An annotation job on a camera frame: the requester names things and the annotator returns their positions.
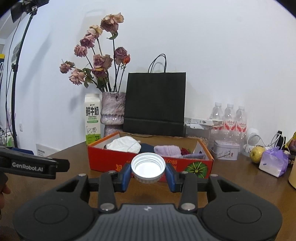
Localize small white fan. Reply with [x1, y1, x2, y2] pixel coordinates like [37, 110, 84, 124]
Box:
[241, 128, 260, 156]

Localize red cardboard box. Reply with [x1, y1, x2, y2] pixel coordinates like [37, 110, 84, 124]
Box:
[87, 132, 214, 178]

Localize white flat carton box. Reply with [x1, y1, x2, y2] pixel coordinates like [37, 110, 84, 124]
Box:
[184, 118, 224, 127]

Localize milk carton white green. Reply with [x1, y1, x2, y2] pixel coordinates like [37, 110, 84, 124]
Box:
[84, 93, 101, 145]

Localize dried pink roses bouquet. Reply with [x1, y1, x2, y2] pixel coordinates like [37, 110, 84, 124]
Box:
[59, 13, 130, 92]

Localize white charging cables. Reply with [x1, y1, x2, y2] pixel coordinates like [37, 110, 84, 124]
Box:
[256, 131, 289, 151]

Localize black light stand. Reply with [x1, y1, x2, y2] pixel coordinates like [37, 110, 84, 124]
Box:
[10, 0, 49, 148]

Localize red fabric rose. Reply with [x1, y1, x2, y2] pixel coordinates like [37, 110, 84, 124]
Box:
[181, 148, 191, 156]

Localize water bottle middle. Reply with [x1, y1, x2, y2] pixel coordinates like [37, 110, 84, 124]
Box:
[224, 104, 236, 131]

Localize white floral tin box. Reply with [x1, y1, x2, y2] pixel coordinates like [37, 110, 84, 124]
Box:
[211, 140, 240, 161]

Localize white panel board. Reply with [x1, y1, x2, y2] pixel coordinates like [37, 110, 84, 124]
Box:
[36, 144, 60, 157]

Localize navy blue zip case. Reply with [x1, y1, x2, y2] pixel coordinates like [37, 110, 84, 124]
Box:
[139, 143, 154, 154]

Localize lilac fluffy socks roll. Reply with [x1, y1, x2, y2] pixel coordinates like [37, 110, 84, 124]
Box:
[154, 145, 182, 158]

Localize green yellow apple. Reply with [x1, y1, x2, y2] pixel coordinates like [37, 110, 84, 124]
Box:
[249, 146, 265, 164]

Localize purple textured vase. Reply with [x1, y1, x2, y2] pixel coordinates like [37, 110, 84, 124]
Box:
[100, 92, 126, 137]

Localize purple knitted pouch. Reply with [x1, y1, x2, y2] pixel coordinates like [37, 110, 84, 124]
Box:
[181, 153, 205, 160]

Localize black paper shopping bag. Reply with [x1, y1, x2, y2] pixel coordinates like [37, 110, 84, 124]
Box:
[123, 59, 186, 137]

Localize white cloth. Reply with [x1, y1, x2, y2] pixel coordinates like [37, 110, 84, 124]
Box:
[106, 136, 142, 154]

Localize water bottle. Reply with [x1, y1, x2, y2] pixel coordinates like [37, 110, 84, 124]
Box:
[236, 106, 247, 133]
[224, 104, 236, 131]
[210, 102, 224, 121]

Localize colourful snack packet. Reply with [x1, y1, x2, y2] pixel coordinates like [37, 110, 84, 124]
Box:
[287, 132, 296, 165]

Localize purple tissue pack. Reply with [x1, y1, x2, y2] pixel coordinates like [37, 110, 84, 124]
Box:
[259, 147, 288, 178]

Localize clear snack container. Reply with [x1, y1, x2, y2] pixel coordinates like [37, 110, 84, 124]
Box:
[184, 123, 211, 147]

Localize white plastic jar lid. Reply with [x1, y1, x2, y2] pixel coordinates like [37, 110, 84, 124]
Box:
[131, 153, 166, 184]

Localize water bottle left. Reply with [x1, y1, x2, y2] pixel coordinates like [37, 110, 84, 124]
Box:
[210, 102, 224, 121]

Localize water bottle right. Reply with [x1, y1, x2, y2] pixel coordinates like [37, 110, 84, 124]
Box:
[236, 106, 247, 133]

